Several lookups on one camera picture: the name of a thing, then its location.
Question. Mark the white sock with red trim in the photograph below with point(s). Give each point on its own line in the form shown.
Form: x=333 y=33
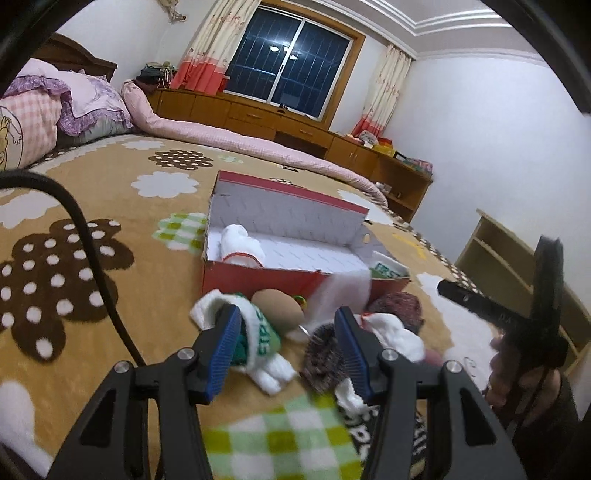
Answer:
x=238 y=248

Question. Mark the pink rolled quilt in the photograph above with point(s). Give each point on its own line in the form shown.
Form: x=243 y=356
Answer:
x=146 y=120

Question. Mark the white green sock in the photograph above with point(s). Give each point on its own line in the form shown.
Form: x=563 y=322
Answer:
x=257 y=353
x=385 y=267

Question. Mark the dark window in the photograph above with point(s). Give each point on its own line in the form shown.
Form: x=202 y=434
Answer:
x=288 y=61

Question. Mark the floral curtain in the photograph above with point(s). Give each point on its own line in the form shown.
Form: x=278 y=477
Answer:
x=384 y=91
x=208 y=56

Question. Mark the tan soft ball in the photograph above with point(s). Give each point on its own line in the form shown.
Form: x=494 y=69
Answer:
x=281 y=310

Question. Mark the red cardboard shoe box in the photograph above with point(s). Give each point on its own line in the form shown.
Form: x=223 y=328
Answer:
x=307 y=236

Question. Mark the dark wooden headboard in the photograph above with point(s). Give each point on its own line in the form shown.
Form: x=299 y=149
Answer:
x=68 y=55

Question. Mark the purple frilled pillow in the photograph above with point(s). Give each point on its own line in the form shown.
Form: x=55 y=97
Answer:
x=91 y=108

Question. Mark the right floral curtain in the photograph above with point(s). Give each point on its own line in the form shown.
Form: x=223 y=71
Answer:
x=384 y=91

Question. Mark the white sock with maroon band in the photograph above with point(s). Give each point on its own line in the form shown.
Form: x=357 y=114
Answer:
x=391 y=332

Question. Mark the wooden cabinet run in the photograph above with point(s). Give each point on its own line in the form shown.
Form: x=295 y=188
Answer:
x=405 y=186

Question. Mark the light wooden shelf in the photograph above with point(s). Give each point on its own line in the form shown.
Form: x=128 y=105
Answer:
x=502 y=266

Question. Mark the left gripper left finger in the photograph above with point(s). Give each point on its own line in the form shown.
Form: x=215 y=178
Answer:
x=109 y=440

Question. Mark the pile of clothes on cabinet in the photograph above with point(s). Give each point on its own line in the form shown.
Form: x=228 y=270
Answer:
x=159 y=74

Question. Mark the left floral curtain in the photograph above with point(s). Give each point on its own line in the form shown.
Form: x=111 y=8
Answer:
x=208 y=56

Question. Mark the maroon knitted sock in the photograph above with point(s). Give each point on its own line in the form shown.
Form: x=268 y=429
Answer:
x=323 y=366
x=404 y=305

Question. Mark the pink checked cartoon pillow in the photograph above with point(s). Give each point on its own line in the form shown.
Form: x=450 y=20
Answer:
x=28 y=128

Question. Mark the pink soft ball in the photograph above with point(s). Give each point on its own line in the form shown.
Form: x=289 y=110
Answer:
x=434 y=358

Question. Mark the person right hand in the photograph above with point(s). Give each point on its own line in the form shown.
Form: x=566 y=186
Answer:
x=540 y=389

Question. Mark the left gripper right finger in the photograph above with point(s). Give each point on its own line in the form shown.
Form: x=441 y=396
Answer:
x=465 y=438

